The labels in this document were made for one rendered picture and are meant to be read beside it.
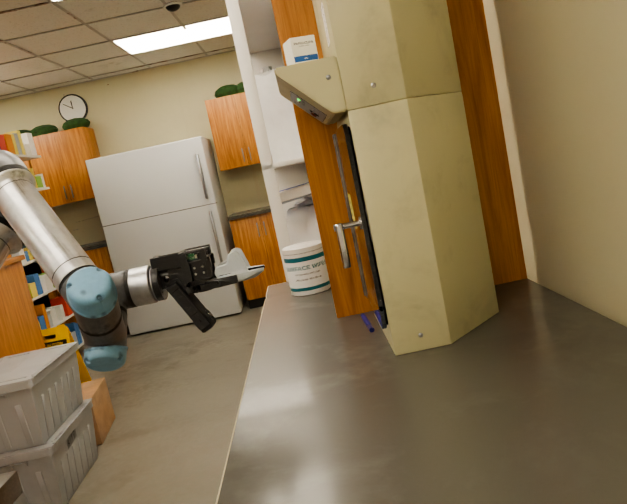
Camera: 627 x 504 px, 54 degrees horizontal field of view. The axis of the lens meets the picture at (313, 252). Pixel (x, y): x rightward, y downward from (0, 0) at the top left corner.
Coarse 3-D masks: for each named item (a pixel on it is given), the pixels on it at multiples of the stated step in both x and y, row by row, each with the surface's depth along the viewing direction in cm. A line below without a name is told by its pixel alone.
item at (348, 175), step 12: (336, 132) 133; (348, 132) 112; (348, 144) 112; (348, 156) 114; (348, 168) 120; (348, 180) 127; (348, 192) 134; (360, 204) 114; (360, 216) 115; (360, 240) 128; (360, 252) 136; (372, 264) 116; (372, 276) 117; (372, 288) 123; (372, 300) 130; (384, 324) 118
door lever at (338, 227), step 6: (348, 222) 119; (354, 222) 119; (360, 222) 118; (336, 228) 118; (342, 228) 118; (360, 228) 119; (336, 234) 119; (342, 234) 119; (342, 240) 119; (342, 246) 119; (342, 252) 119; (348, 252) 119; (342, 258) 119; (348, 258) 119; (342, 264) 120; (348, 264) 119
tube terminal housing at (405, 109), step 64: (320, 0) 118; (384, 0) 108; (384, 64) 110; (448, 64) 121; (384, 128) 112; (448, 128) 120; (384, 192) 113; (448, 192) 119; (384, 256) 115; (448, 256) 118; (448, 320) 117
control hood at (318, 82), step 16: (304, 64) 110; (320, 64) 110; (336, 64) 110; (288, 80) 110; (304, 80) 110; (320, 80) 110; (336, 80) 110; (288, 96) 133; (304, 96) 114; (320, 96) 110; (336, 96) 110; (336, 112) 111
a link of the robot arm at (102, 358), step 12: (120, 324) 108; (84, 336) 107; (96, 336) 106; (108, 336) 107; (120, 336) 110; (84, 348) 111; (96, 348) 108; (108, 348) 109; (120, 348) 110; (84, 360) 109; (96, 360) 109; (108, 360) 110; (120, 360) 110
